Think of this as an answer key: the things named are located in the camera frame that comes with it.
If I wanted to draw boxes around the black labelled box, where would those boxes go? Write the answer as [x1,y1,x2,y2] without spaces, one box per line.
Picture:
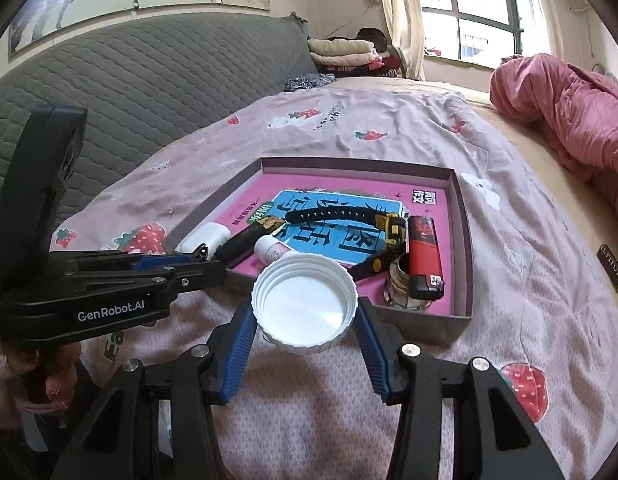
[596,244,618,295]

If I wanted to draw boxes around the red crumpled duvet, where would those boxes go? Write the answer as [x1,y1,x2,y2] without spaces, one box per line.
[489,53,618,223]

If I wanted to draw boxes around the left hand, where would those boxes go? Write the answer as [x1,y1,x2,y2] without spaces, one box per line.
[0,336,82,430]

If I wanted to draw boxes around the grey quilted headboard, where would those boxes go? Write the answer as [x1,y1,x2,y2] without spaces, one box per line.
[0,13,316,221]

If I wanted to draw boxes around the white pill bottle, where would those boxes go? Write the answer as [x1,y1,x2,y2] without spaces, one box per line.
[254,234,294,266]

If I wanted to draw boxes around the black faceted tube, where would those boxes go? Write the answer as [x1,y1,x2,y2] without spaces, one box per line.
[213,216,285,269]

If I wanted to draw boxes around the window with dark frame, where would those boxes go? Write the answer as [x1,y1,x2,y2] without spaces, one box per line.
[420,0,551,68]

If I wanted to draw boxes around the white ribbed jar lid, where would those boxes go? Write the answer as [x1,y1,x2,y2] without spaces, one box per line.
[251,254,359,356]

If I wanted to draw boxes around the yellow and black wristwatch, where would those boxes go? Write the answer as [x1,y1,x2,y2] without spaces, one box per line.
[285,205,406,282]

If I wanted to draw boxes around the pink strawberry print blanket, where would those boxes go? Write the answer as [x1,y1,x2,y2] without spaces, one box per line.
[50,84,618,480]

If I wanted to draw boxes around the white earbuds case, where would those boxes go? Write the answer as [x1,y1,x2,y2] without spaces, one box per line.
[175,222,232,259]

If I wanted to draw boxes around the cream curtain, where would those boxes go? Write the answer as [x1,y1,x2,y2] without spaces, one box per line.
[382,0,425,80]

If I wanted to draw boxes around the red and black lighter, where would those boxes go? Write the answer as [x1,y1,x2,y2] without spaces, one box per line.
[408,216,444,302]

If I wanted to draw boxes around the stack of folded clothes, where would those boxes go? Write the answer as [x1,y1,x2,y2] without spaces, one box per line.
[307,28,406,78]

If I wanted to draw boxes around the brass metal fitting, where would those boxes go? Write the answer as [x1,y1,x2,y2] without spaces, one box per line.
[382,254,431,311]

